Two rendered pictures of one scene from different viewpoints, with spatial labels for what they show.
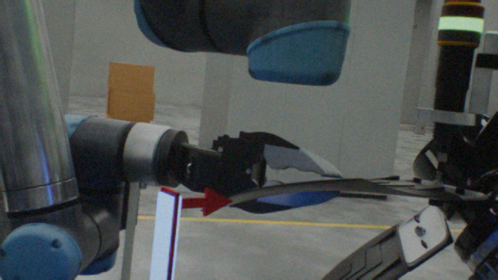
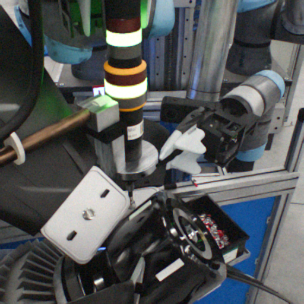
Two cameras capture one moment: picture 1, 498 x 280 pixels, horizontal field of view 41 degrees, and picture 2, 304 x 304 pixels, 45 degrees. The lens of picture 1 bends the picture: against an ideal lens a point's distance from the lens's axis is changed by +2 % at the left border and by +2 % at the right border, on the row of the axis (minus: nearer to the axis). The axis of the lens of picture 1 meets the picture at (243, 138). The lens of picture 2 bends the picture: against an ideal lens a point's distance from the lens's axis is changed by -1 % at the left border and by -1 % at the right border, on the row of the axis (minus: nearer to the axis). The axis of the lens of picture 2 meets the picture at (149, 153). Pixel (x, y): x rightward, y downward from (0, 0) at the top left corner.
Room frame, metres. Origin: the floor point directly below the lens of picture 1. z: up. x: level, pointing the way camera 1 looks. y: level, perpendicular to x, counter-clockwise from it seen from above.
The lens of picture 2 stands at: (0.89, -0.53, 1.54)
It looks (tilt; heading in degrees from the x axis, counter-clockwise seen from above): 37 degrees down; 114
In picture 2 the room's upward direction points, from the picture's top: straight up
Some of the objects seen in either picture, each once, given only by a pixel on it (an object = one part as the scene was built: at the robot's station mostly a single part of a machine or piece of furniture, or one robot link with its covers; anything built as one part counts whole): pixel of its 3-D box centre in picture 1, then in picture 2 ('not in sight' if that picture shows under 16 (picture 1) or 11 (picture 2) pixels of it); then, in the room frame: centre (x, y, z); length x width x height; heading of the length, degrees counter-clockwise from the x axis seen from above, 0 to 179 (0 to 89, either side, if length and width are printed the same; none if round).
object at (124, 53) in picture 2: not in sight; (124, 47); (0.72, -0.22, 1.40); 0.03 x 0.03 x 0.01
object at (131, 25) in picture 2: not in sight; (123, 20); (0.72, -0.22, 1.43); 0.03 x 0.03 x 0.01
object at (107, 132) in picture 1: (95, 149); (258, 95); (0.82, 0.18, 1.17); 0.11 x 0.08 x 0.09; 75
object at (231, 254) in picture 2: not in sight; (189, 240); (0.74, 0.03, 0.85); 0.22 x 0.17 x 0.07; 54
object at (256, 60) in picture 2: not in sight; (250, 51); (0.71, 0.64, 1.09); 0.15 x 0.15 x 0.10
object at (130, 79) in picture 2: (462, 12); (125, 71); (0.72, -0.22, 1.38); 0.04 x 0.04 x 0.01
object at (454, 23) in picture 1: (460, 25); (125, 82); (0.72, -0.22, 1.36); 0.04 x 0.04 x 0.01
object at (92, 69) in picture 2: not in sight; (94, 55); (0.28, 0.40, 1.09); 0.15 x 0.15 x 0.10
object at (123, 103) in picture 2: (459, 37); (126, 94); (0.72, -0.22, 1.35); 0.04 x 0.04 x 0.01
